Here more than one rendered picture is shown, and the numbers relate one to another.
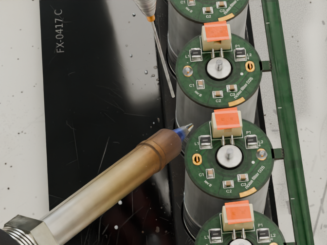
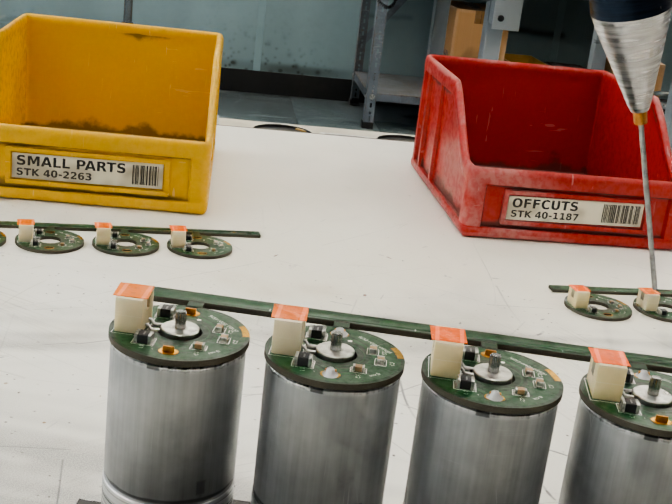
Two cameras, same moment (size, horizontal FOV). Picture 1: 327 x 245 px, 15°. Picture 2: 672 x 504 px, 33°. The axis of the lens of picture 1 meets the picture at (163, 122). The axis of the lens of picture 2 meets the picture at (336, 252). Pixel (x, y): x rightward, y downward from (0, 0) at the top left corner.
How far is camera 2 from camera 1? 0.34 m
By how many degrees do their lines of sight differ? 70
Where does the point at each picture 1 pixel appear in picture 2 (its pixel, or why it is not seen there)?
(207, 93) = (538, 391)
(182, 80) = (513, 404)
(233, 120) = (613, 353)
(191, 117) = (532, 470)
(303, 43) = not seen: outside the picture
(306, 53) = not seen: outside the picture
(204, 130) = (605, 406)
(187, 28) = (381, 415)
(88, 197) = not seen: outside the picture
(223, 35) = (456, 332)
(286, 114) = (573, 349)
